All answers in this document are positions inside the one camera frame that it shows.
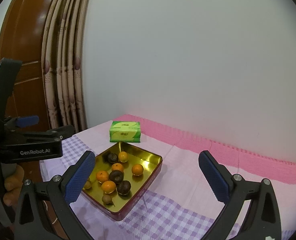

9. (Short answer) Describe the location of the green brown longan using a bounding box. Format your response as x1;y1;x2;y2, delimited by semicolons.
102;194;114;206
84;180;92;190

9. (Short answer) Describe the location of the dark brown passion fruit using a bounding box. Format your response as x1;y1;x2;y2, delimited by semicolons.
107;152;119;164
109;170;124;184
117;180;131;196

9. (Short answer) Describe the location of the yellow orange mandarin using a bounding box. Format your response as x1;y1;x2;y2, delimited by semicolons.
118;151;128;163

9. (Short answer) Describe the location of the person's left hand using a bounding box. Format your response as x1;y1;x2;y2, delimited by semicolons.
3;164;24;211

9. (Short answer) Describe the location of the green tissue pack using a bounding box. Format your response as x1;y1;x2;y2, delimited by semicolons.
109;121;141;142

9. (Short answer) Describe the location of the red gold toffee tin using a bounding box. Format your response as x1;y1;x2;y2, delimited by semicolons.
83;142;163;221

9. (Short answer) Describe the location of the pink purple checked tablecloth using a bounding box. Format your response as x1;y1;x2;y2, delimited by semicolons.
39;114;296;240

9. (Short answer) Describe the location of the brown wooden door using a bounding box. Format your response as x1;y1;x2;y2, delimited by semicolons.
0;0;52;131

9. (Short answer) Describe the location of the beige patterned curtain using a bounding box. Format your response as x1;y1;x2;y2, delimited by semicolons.
41;0;89;132

